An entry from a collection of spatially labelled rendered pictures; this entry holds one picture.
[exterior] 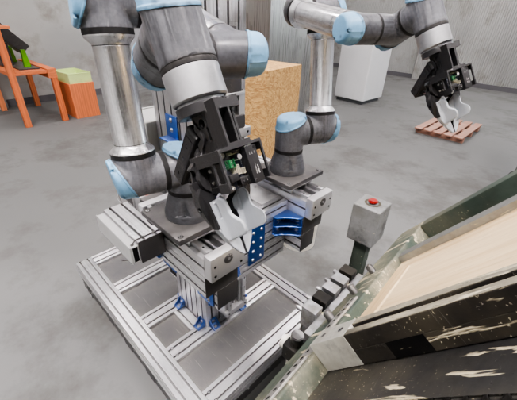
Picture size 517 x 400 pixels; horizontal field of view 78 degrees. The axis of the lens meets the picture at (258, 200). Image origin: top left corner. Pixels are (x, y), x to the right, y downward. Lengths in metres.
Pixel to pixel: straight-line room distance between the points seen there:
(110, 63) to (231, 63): 0.39
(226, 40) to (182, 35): 0.15
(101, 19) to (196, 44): 0.46
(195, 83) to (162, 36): 0.06
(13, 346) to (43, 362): 0.23
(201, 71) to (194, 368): 1.42
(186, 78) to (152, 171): 0.53
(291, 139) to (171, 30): 0.89
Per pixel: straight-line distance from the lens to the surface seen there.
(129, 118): 0.88
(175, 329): 1.79
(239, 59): 0.56
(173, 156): 0.92
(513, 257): 0.78
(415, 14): 0.97
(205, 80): 0.41
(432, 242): 1.13
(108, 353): 2.07
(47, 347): 2.23
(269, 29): 4.76
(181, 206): 0.99
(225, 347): 1.70
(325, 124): 1.31
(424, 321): 0.62
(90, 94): 6.19
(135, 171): 0.89
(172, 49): 0.42
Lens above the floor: 1.61
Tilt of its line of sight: 31 degrees down
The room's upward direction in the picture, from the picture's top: 2 degrees clockwise
